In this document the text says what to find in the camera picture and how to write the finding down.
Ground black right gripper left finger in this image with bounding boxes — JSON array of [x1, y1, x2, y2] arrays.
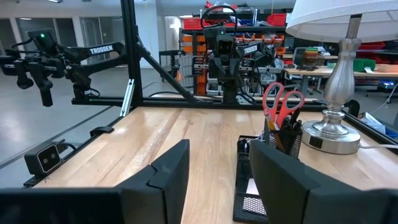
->
[[115, 139, 190, 224]]

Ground red storage bin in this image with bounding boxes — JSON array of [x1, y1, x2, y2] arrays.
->
[[266, 12, 287, 27], [182, 17, 203, 31]]

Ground black leader handle grip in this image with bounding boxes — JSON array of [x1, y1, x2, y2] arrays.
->
[[0, 54, 55, 108]]

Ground black mesh desk organizer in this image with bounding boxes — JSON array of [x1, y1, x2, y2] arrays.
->
[[232, 118, 304, 224]]

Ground silver aluminium bracket bar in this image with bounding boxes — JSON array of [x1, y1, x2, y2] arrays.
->
[[119, 78, 136, 118]]

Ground green storage bin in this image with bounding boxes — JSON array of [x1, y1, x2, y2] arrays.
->
[[353, 58, 376, 72]]

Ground blue plastic bin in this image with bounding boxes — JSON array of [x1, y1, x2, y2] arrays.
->
[[384, 123, 398, 140]]

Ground wooden work table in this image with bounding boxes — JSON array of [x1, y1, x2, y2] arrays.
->
[[283, 63, 398, 96]]

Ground white lamp cord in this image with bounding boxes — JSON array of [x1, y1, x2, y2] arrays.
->
[[357, 141, 398, 150]]

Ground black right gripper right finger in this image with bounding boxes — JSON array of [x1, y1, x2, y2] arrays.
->
[[249, 139, 321, 224]]

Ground black stereo camera box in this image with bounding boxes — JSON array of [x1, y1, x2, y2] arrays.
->
[[24, 141, 68, 177]]

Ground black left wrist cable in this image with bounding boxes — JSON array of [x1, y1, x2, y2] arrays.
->
[[200, 4, 239, 32]]

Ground white shade silver table lamp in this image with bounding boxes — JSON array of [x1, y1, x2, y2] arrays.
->
[[285, 0, 398, 156]]

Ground orange pencil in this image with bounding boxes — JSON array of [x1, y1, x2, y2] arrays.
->
[[267, 119, 285, 152]]

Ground black shelf with orange bins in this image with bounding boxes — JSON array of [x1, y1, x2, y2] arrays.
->
[[179, 6, 289, 96]]

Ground stacked coloured bins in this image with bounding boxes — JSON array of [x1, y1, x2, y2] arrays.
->
[[303, 47, 320, 59]]

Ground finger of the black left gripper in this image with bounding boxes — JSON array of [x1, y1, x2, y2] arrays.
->
[[229, 60, 242, 83], [208, 60, 223, 83]]

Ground black frame clamp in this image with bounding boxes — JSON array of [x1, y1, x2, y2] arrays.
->
[[89, 125, 115, 137]]

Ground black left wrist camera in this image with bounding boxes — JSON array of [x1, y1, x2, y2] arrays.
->
[[203, 24, 238, 58]]

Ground red pen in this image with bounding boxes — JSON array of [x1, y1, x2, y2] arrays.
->
[[262, 82, 306, 130]]

